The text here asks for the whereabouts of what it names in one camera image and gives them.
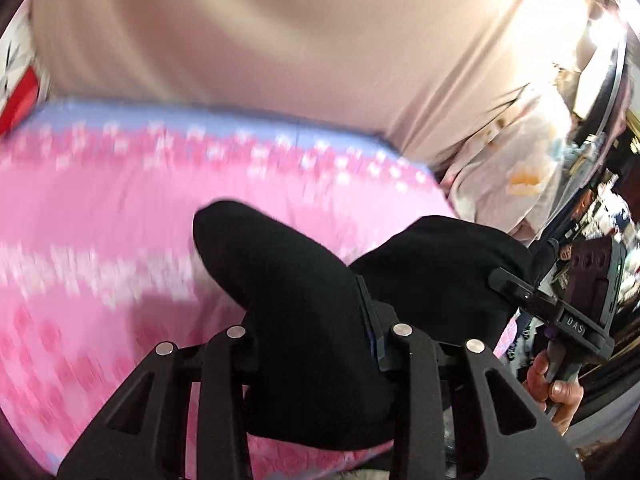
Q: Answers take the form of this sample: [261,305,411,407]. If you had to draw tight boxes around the black pants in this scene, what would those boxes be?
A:
[192,200,533,453]

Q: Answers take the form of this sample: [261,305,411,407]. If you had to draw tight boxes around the red white floral pillow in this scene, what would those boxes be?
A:
[0,15,45,136]

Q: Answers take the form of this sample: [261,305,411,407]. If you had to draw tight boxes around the black curved frame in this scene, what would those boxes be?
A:
[540,35,632,243]

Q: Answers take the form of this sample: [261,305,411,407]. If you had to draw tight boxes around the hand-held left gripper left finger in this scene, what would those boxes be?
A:
[57,325,257,480]

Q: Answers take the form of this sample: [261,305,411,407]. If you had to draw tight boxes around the person's right hand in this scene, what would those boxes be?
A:
[522,349,587,436]

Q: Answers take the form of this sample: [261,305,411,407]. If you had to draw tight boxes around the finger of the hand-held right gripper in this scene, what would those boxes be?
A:
[487,266,559,319]

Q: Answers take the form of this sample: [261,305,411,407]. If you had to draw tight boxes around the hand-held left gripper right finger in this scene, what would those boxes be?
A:
[356,275,586,480]

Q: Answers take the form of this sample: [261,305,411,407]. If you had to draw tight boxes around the pink floral bedsheet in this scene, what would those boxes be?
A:
[0,97,517,480]

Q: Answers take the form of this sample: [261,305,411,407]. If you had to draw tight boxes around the beige curtain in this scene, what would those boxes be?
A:
[30,0,601,171]

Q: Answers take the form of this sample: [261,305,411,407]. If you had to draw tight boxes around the cluttered background shelf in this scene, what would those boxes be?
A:
[565,110,640,281]

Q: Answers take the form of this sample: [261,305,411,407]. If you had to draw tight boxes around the pale floral cloth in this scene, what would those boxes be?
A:
[444,80,576,242]

